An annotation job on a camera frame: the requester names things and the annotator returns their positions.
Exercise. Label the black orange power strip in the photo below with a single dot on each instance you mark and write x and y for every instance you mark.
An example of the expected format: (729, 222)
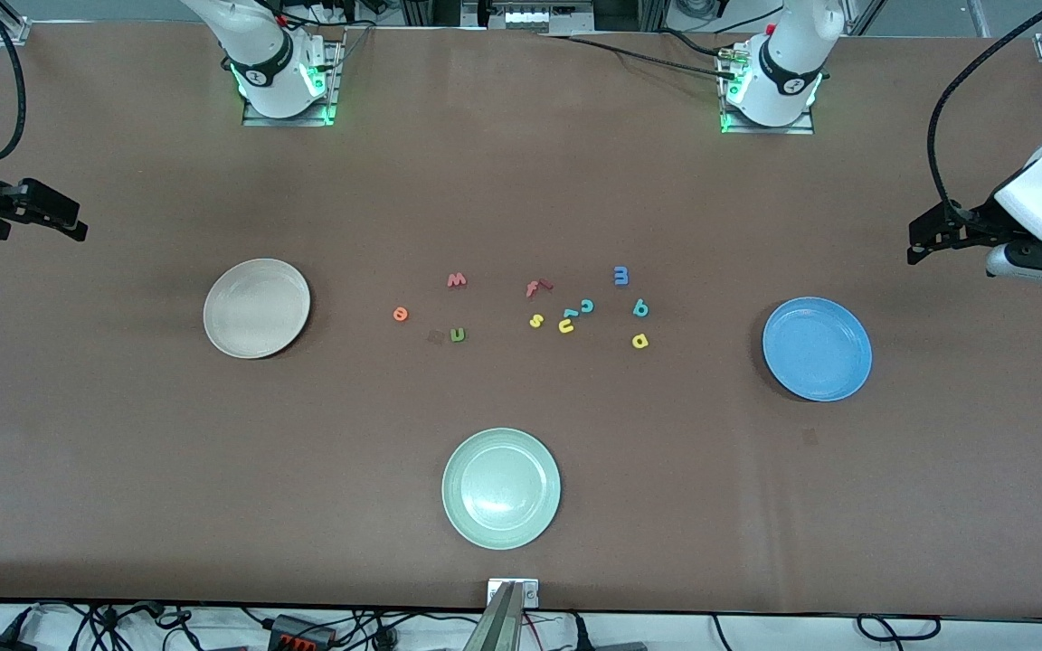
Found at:
(299, 633)

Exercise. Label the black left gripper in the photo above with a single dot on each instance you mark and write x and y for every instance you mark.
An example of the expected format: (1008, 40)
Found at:
(974, 218)

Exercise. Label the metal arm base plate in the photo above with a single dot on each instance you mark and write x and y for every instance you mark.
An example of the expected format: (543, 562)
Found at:
(254, 119)
(806, 129)

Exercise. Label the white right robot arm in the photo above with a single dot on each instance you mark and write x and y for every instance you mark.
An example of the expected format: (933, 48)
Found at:
(259, 54)

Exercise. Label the blue plate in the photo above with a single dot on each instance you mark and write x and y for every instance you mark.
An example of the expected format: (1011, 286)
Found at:
(818, 349)

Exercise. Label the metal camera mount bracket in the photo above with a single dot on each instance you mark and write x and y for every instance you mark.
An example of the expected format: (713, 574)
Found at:
(503, 615)

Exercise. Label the blue letter m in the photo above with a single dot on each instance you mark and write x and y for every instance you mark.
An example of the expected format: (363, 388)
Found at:
(620, 275)

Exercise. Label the red letter w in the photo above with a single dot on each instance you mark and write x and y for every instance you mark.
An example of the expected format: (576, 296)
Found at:
(456, 282)

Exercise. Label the beige brown plate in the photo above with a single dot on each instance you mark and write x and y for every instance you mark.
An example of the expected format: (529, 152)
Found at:
(257, 308)

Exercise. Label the silver box with ports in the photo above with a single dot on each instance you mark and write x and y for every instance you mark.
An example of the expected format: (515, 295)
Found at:
(539, 16)

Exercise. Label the pale green plate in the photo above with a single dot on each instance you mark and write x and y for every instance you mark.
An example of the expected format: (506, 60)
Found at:
(501, 488)

